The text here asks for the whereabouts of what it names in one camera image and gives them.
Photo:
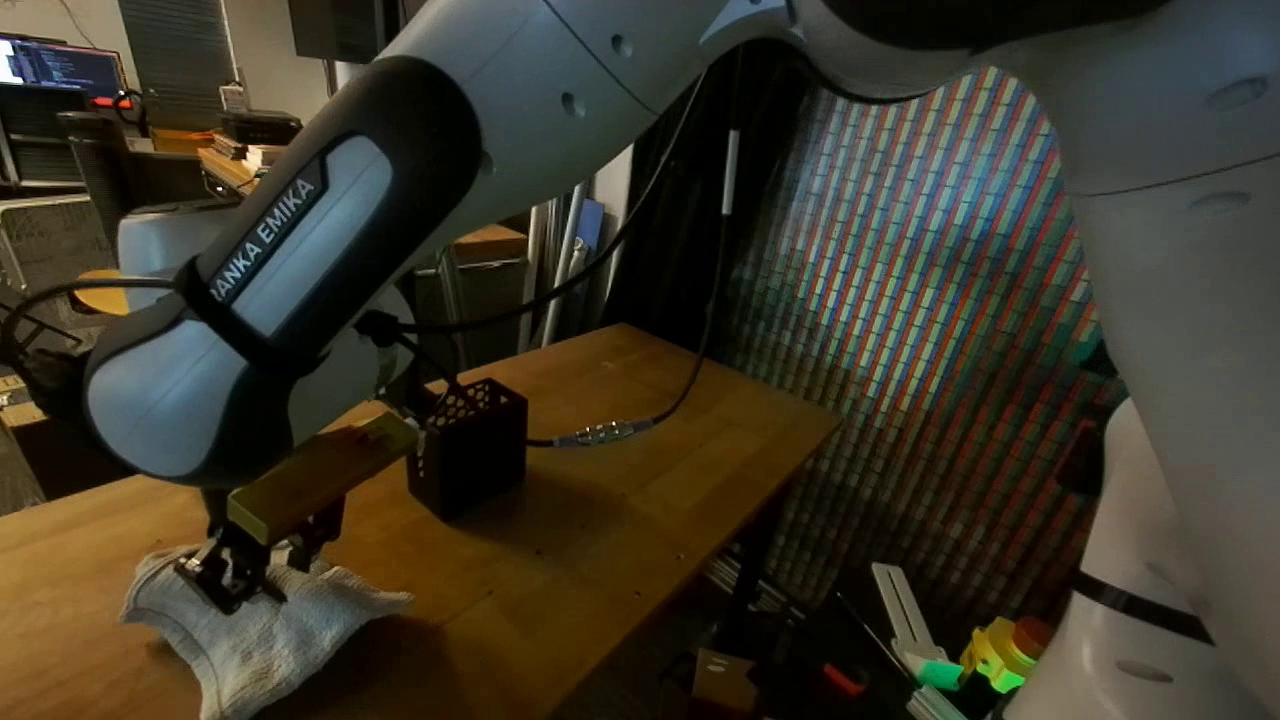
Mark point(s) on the mesh patterned screen panel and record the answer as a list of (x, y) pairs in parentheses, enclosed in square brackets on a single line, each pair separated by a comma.
[(906, 333)]

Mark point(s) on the slanted silver metal pole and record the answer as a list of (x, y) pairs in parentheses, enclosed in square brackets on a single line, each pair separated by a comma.
[(563, 264)]

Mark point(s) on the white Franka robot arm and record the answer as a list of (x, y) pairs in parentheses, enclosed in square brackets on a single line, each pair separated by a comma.
[(532, 93)]

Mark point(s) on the light blue terry cloth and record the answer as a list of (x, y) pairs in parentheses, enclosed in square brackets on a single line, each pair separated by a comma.
[(264, 647)]

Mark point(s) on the round wooden stool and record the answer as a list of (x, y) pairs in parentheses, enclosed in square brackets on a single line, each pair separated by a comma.
[(102, 296)]

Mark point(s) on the black perforated plastic box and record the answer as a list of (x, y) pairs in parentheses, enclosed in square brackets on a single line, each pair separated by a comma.
[(465, 447)]

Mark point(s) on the lit computer monitor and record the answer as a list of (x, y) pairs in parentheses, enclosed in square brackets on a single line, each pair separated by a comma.
[(61, 64)]

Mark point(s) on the white plastic bar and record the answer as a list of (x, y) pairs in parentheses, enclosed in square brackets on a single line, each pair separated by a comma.
[(906, 615)]

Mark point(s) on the yellow green toy block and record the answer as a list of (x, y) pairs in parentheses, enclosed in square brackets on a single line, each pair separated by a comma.
[(1003, 658)]

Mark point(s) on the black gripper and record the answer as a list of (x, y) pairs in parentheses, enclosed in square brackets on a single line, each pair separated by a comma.
[(314, 520)]

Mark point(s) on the small cardboard box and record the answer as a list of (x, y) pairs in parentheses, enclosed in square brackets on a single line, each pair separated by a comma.
[(725, 683)]

